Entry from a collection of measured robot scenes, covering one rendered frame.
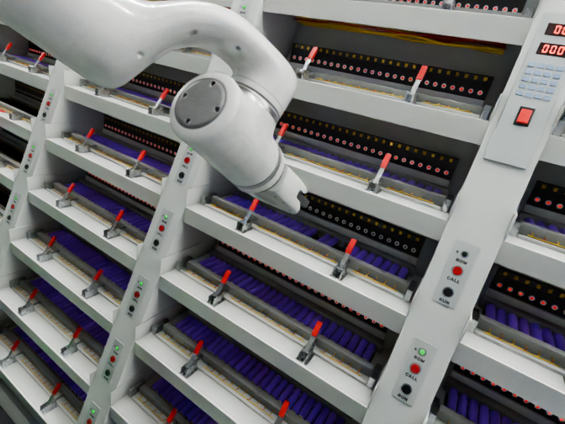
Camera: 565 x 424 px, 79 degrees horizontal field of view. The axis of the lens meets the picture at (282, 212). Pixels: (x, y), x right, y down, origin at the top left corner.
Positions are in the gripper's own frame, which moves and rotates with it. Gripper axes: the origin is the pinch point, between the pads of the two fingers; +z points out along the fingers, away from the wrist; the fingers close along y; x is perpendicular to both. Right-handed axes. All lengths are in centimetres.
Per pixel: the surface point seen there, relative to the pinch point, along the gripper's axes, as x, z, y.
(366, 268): -3.2, 21.2, 14.9
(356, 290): -8.7, 16.0, 15.6
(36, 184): -26, 24, -104
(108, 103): 10, 14, -79
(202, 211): -8.0, 18.3, -29.5
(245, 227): -6.9, 17.3, -15.2
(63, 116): 1, 20, -104
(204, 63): 29, 9, -46
